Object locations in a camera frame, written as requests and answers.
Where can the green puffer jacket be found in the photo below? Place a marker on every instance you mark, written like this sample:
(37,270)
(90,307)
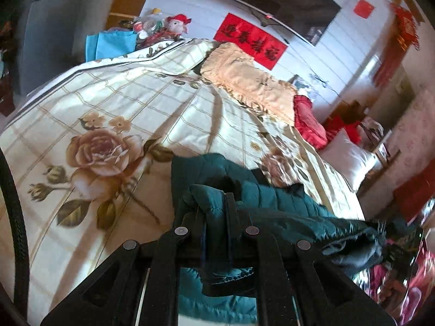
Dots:
(272,200)

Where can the white pillow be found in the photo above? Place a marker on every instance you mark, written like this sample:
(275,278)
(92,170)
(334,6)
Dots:
(350,159)

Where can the framed photo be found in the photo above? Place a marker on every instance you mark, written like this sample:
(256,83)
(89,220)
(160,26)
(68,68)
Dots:
(300,83)

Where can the grey refrigerator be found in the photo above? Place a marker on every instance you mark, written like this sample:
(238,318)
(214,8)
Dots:
(57,17)

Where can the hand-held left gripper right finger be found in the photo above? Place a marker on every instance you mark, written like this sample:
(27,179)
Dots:
(272,271)

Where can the red ruffled pillow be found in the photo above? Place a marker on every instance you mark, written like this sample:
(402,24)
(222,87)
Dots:
(309,122)

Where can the stuffed toy with red hat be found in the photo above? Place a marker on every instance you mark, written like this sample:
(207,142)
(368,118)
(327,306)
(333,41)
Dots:
(176,25)

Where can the wooden chair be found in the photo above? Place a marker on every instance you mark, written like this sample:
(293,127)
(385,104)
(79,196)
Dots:
(380,139)

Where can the red clothes pile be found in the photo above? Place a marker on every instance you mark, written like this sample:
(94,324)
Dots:
(341,127)

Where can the small red square paper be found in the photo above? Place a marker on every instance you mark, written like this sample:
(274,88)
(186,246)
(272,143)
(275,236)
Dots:
(363,8)

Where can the red wall banner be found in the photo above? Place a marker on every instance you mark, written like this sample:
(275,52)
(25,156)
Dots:
(251,40)

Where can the wall-mounted television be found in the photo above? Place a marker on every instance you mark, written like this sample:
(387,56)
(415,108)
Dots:
(282,3)

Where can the floral checked bed sheet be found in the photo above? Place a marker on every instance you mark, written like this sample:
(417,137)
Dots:
(102,91)

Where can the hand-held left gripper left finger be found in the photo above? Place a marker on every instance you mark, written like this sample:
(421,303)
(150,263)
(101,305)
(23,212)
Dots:
(163,254)

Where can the red knot wall decoration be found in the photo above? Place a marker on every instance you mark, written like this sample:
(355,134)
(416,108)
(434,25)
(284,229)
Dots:
(406,23)

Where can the blue bag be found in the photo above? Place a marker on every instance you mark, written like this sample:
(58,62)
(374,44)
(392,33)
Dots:
(110,46)

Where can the yellow fringed pillow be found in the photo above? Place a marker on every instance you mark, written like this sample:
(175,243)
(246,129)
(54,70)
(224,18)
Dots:
(251,78)

